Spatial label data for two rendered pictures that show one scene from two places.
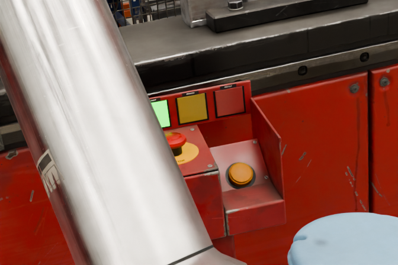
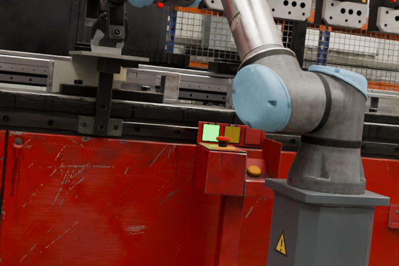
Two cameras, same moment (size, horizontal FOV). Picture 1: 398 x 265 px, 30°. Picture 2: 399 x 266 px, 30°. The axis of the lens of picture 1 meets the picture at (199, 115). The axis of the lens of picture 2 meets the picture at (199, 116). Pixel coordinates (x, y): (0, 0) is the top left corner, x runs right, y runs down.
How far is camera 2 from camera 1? 110 cm
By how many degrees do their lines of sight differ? 22
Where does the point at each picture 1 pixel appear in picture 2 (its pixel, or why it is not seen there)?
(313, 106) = not seen: hidden behind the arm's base
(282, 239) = (262, 252)
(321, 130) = not seen: hidden behind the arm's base
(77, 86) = not seen: outside the picture
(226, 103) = (250, 136)
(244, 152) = (256, 163)
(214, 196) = (241, 167)
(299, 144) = not seen: hidden behind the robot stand
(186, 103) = (230, 130)
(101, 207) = (256, 25)
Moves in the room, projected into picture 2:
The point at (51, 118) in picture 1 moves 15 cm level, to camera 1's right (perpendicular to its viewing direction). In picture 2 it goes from (243, 1) to (319, 9)
